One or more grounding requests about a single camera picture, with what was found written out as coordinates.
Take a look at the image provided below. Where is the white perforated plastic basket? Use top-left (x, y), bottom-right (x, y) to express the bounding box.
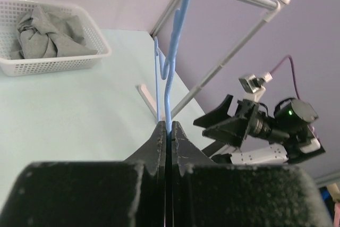
top-left (1, 0), bottom-right (112, 76)

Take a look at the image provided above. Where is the grey t shirt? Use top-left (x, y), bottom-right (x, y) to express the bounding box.
top-left (10, 5), bottom-right (97, 60)

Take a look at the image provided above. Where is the light blue plastic hanger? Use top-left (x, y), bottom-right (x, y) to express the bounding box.
top-left (154, 0), bottom-right (190, 133)

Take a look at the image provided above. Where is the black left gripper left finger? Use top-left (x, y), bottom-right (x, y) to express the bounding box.
top-left (1, 121), bottom-right (166, 226)

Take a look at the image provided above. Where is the silver clothes rack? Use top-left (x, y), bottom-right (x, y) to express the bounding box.
top-left (135, 0), bottom-right (292, 121)

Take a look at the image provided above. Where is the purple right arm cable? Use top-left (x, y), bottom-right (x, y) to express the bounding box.
top-left (269, 54), bottom-right (302, 100)

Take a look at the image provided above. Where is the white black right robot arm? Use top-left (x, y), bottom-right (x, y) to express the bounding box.
top-left (193, 95), bottom-right (325, 164)

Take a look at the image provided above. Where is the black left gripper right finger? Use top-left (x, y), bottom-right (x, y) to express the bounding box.
top-left (172, 121), bottom-right (332, 226)

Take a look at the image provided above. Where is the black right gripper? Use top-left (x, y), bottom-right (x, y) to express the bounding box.
top-left (193, 94), bottom-right (268, 147)

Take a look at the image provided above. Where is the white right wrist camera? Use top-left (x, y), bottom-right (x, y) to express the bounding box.
top-left (239, 72), bottom-right (273, 103)

